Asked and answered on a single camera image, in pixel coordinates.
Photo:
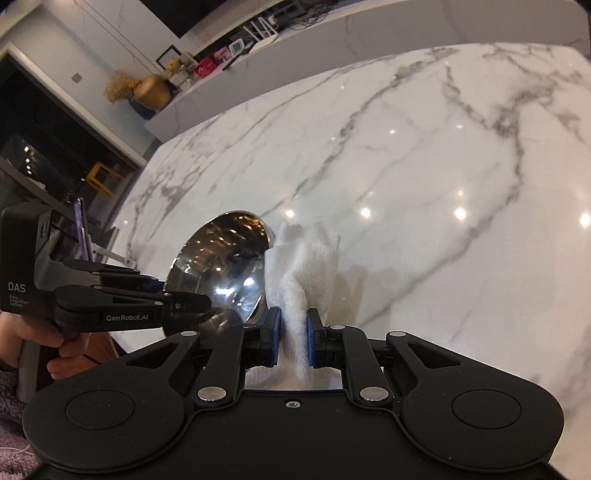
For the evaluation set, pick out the yellow stool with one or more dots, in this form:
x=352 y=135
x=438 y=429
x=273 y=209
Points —
x=107 y=177

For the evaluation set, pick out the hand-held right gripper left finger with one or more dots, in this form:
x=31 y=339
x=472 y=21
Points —
x=275 y=337

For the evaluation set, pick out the black remote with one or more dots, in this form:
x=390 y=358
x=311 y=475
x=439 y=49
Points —
x=229 y=64

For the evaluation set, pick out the dried flower bunch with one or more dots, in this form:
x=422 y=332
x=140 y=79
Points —
x=119 y=86

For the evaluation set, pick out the red box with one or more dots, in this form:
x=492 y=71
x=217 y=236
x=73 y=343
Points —
x=205 y=67

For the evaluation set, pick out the person's left hand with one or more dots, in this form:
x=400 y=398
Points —
x=27 y=330

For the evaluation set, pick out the white router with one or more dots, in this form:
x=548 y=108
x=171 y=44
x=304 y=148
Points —
x=263 y=34

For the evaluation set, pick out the white cloth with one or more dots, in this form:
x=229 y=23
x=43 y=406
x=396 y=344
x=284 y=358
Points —
x=300 y=263

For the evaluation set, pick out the blue steel-lined bowl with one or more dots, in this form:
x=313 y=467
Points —
x=217 y=267

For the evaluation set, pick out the small white display clock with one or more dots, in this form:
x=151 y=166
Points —
x=238 y=47

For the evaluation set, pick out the wall switch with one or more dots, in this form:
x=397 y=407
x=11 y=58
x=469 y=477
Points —
x=77 y=77

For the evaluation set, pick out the gold vase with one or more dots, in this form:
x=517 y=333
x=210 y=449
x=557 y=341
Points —
x=152 y=92

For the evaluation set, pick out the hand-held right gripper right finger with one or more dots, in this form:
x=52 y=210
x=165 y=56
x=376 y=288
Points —
x=314 y=339

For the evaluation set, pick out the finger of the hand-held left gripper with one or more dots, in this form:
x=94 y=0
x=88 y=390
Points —
x=129 y=314
x=120 y=280

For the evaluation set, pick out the pink card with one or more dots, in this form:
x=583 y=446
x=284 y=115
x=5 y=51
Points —
x=223 y=54

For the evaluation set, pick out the purple fuzzy garment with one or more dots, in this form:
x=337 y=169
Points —
x=11 y=415

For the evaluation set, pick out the dark picture frame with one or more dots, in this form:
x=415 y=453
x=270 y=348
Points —
x=167 y=55

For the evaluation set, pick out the teddy bear bouquet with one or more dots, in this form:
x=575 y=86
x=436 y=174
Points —
x=179 y=69

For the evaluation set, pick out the purple phone on stand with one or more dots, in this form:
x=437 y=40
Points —
x=83 y=226

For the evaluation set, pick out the marble television console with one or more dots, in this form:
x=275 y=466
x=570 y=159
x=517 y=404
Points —
x=277 y=69

